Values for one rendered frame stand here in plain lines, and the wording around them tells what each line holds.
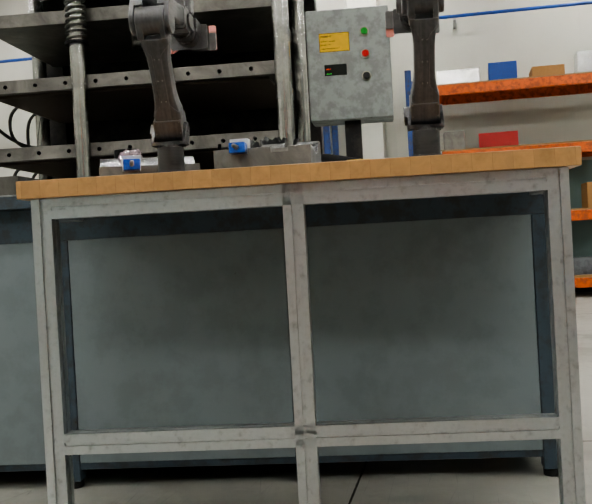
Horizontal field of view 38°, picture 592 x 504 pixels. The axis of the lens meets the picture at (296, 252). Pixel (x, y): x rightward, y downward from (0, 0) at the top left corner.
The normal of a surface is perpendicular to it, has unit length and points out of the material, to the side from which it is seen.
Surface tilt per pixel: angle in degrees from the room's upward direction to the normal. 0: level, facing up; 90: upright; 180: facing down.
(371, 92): 90
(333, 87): 90
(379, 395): 90
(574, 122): 90
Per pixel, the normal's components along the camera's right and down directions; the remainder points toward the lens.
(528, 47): -0.18, 0.02
